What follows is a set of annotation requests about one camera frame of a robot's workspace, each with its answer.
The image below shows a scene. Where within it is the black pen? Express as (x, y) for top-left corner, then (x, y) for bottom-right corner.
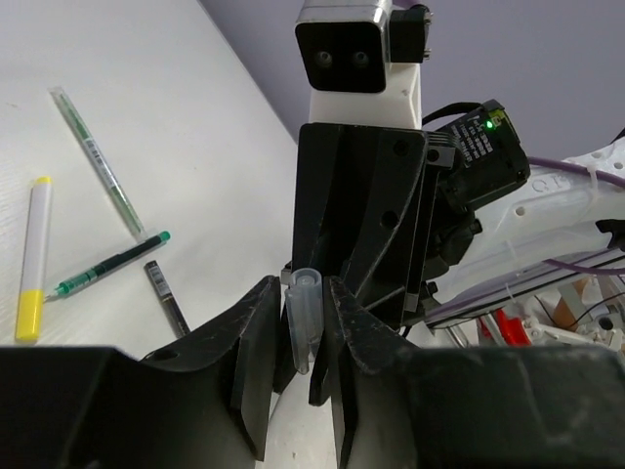
(144, 261), (190, 338)

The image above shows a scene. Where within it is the yellow capped white marker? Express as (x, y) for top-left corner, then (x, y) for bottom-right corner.
(15, 176), (53, 342)

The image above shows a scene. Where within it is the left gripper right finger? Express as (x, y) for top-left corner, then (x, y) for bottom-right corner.
(323, 277), (624, 468)

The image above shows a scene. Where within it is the clear pen cap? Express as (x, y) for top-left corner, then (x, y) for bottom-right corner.
(285, 268), (324, 375)

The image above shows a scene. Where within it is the green fineliner pen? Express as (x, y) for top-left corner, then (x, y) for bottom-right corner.
(44, 231), (171, 301)

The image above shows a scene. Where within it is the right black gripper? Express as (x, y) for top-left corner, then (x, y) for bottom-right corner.
(291, 123), (439, 327)

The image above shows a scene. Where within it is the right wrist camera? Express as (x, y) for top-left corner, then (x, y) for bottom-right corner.
(295, 1), (433, 129)

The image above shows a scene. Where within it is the clear green gel pen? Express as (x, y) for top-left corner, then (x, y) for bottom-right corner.
(49, 87), (146, 239)

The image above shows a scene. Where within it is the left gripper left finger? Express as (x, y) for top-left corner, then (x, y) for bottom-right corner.
(1, 276), (281, 468)

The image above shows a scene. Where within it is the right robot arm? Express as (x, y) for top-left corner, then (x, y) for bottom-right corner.
(292, 100), (624, 328)

